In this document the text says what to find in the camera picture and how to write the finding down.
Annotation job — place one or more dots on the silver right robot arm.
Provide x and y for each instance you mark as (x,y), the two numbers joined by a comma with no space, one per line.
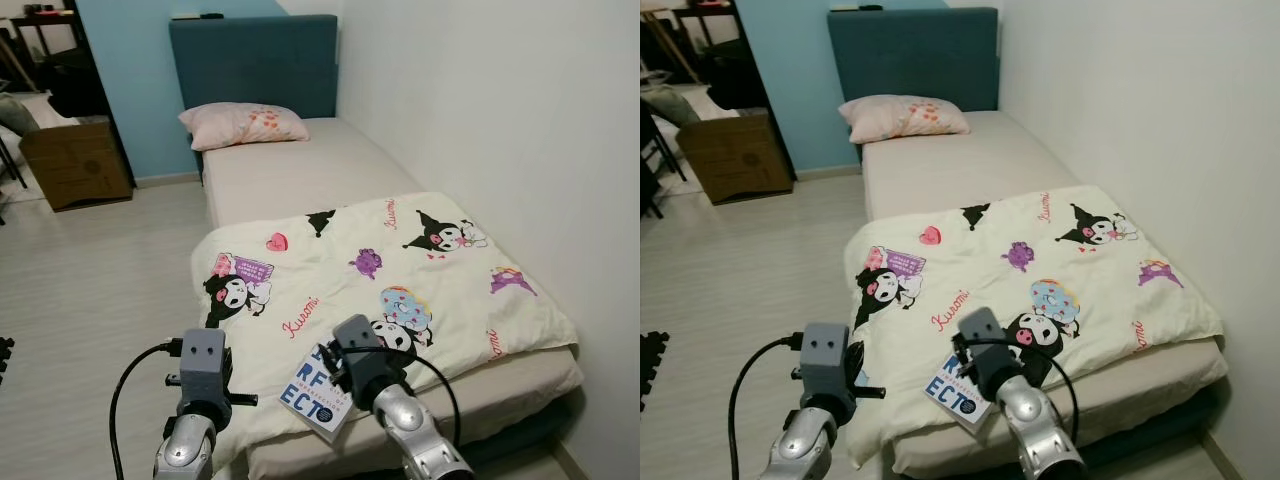
(420,440)
(1035,435)

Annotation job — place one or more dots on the blue upholstered headboard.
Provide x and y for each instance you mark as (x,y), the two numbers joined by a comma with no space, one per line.
(250,70)
(910,60)

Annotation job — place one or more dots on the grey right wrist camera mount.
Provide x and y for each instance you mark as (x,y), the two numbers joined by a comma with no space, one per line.
(358,350)
(985,345)

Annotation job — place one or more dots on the cream cartoon print blanket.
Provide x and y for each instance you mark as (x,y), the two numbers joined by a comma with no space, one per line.
(1000,270)
(340,270)

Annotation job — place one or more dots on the black foam puzzle mat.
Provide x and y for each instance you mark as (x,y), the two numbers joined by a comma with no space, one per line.
(5,360)
(652,370)

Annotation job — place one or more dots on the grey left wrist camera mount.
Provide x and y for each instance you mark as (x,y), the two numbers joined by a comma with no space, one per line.
(825,358)
(205,365)

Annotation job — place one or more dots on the crumpled beige cloth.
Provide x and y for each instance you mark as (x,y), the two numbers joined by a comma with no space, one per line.
(670,103)
(15,112)

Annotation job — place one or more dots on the black folding chair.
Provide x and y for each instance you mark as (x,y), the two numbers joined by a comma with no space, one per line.
(655,160)
(10,170)

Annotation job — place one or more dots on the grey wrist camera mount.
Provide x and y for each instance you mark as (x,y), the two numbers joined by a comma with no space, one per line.
(358,350)
(205,365)
(985,345)
(825,358)

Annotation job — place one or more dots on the brown cardboard box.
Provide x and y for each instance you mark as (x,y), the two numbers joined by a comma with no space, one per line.
(735,158)
(75,165)

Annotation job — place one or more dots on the black door frame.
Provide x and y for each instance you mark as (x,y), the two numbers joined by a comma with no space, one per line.
(105,120)
(770,110)

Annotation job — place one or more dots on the black garment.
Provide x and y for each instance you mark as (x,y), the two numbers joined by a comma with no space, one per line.
(80,85)
(745,80)

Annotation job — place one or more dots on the white blue lettered book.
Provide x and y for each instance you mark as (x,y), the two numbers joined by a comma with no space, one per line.
(955,395)
(310,395)

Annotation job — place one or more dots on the dark wooden table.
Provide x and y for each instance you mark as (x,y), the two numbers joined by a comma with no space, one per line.
(710,10)
(45,18)

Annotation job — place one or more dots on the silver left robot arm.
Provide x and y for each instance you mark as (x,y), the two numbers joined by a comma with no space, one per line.
(800,450)
(185,450)

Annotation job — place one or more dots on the dark blue bed base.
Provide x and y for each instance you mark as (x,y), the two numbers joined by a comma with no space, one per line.
(530,440)
(1180,430)

